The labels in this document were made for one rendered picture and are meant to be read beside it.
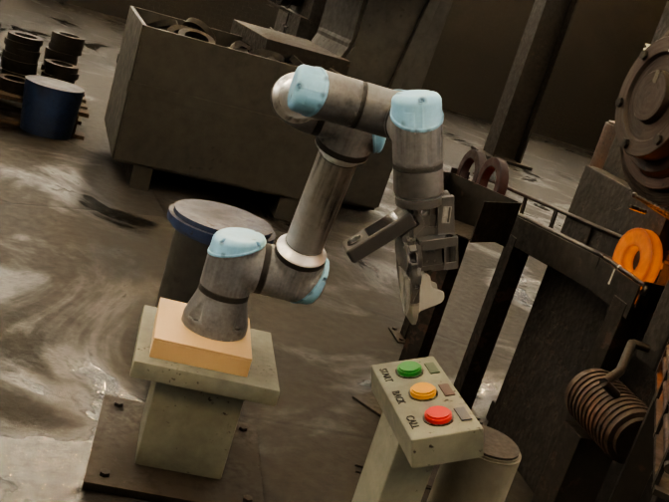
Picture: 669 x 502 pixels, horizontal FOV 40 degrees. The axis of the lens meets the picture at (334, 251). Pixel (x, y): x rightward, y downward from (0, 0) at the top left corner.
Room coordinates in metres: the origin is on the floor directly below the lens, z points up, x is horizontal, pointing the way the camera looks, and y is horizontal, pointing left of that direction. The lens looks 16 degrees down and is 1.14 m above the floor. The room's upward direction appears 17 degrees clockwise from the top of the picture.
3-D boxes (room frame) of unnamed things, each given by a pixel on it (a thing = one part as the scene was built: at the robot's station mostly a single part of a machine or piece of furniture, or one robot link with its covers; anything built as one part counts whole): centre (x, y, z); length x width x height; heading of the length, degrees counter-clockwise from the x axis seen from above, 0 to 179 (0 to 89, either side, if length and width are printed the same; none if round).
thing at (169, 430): (1.93, 0.21, 0.13); 0.40 x 0.40 x 0.26; 12
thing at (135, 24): (4.60, 0.77, 0.39); 1.03 x 0.83 x 0.79; 111
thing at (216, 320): (1.93, 0.21, 0.40); 0.15 x 0.15 x 0.10
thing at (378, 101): (1.44, -0.02, 0.98); 0.11 x 0.11 x 0.08; 13
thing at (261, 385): (1.93, 0.21, 0.28); 0.32 x 0.32 x 0.04; 12
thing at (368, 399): (2.59, -0.31, 0.36); 0.26 x 0.20 x 0.72; 52
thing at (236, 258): (1.93, 0.20, 0.52); 0.13 x 0.12 x 0.14; 103
